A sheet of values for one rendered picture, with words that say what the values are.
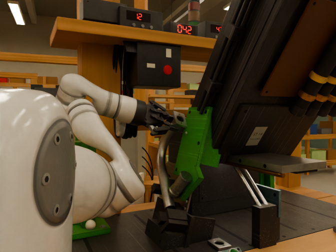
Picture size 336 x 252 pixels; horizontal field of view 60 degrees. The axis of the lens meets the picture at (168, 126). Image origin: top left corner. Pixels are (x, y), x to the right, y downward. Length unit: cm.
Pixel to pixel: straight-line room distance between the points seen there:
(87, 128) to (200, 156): 32
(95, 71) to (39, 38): 1000
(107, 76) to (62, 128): 92
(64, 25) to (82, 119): 37
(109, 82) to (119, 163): 56
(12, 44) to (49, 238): 1092
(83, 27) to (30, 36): 1012
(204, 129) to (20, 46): 1039
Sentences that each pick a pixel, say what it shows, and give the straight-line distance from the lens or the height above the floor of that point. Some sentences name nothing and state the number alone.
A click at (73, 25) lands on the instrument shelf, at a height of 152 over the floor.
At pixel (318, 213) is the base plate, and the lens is 120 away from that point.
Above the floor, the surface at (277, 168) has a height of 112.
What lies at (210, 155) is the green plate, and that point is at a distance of 83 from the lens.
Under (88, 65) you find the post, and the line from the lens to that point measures 107.
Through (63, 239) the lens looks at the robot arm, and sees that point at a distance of 19.
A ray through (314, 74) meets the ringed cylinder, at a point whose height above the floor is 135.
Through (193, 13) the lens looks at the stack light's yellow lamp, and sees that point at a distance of 132.
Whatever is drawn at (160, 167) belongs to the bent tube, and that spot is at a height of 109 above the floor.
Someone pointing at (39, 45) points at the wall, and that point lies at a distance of 1100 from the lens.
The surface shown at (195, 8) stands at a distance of 133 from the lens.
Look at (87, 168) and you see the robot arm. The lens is 33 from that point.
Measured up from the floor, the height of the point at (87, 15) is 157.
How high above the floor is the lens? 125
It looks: 2 degrees down
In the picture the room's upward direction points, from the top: straight up
